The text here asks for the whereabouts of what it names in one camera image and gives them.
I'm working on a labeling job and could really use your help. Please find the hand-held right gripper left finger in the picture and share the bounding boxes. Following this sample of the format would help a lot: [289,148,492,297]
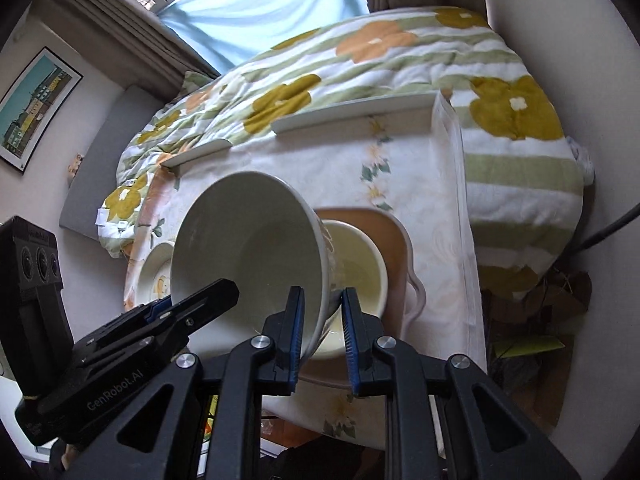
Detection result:
[60,286,306,480]

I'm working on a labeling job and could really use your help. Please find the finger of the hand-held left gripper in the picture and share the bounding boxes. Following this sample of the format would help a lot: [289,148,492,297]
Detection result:
[105,296,174,332]
[74,279,240,357]

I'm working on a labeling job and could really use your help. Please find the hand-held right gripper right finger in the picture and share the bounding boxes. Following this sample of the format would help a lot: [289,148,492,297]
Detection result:
[340,287,583,480]

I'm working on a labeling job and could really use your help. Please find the small white bowl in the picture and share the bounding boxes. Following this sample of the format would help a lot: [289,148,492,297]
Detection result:
[307,219,390,362]

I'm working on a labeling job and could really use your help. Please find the cream bowl with yellow print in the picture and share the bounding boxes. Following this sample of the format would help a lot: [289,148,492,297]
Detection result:
[170,171,332,363]

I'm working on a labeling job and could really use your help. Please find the pink dish with handles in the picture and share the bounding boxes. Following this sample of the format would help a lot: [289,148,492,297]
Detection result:
[300,207,427,391]

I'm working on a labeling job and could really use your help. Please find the round white deep plate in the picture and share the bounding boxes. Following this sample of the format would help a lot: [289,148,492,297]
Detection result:
[124,241,177,313]

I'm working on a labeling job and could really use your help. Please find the grey padded headboard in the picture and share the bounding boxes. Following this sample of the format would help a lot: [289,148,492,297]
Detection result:
[59,85,168,235]

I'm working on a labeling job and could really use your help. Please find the cream floral tablecloth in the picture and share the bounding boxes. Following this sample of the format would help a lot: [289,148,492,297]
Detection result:
[122,102,488,453]

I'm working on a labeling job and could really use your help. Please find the yellow-green paper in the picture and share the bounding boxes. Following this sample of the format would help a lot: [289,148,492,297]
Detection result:
[492,336,566,360]

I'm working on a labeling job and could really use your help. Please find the dried brown leaves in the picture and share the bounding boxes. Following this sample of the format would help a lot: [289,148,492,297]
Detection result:
[482,265,593,376]

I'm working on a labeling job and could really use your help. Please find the floral striped blanket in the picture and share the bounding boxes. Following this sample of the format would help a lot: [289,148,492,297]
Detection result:
[95,6,586,301]

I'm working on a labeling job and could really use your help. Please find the light blue sheer curtain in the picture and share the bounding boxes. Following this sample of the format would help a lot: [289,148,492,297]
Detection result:
[157,0,372,73]

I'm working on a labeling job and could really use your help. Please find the framed wall poster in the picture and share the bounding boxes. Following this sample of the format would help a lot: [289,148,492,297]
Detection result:
[0,46,84,176]

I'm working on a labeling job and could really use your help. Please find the black cable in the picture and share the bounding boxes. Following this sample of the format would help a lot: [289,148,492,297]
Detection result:
[575,207,640,253]

